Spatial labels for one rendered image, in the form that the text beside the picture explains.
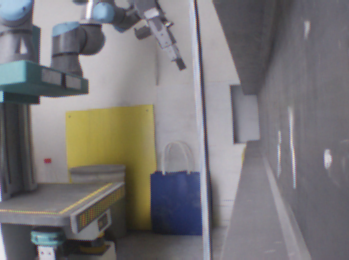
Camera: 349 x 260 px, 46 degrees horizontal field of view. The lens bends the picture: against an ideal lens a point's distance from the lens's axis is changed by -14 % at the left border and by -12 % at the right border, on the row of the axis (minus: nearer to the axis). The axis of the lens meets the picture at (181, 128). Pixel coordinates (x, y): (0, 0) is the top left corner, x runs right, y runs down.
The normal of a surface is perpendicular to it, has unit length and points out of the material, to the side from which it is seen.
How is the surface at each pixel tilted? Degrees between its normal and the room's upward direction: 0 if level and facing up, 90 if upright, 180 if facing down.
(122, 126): 87
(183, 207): 91
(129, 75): 90
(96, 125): 87
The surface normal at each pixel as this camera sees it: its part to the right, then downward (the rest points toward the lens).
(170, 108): -0.14, 0.02
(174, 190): -0.41, -0.03
